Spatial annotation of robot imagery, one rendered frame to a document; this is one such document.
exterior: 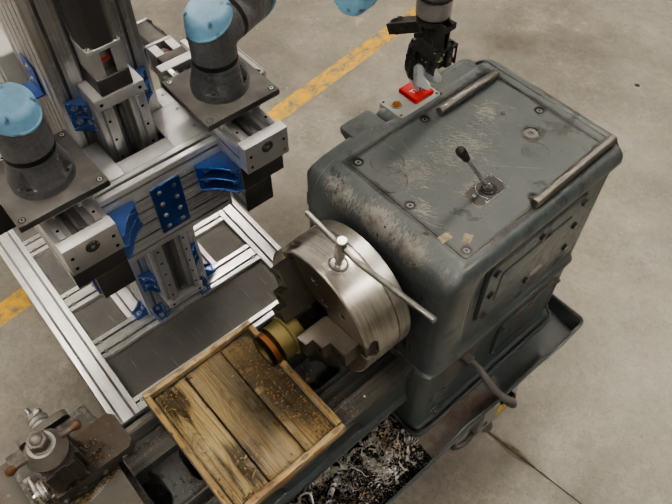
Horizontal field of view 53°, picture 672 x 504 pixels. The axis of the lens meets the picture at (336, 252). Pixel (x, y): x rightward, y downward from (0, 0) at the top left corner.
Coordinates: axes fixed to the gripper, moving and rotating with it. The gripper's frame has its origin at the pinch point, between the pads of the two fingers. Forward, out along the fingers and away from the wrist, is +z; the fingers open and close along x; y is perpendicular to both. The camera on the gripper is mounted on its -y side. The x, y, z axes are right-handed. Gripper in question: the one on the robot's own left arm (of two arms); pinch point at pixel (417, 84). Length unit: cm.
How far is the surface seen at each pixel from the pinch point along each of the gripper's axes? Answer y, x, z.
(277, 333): 23, -61, 16
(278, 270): 15, -54, 8
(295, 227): -69, 11, 128
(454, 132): 15.1, -3.0, 2.4
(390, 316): 36, -42, 13
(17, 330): -101, -104, 128
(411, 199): 22.8, -24.4, 2.4
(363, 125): -0.1, -16.9, 2.4
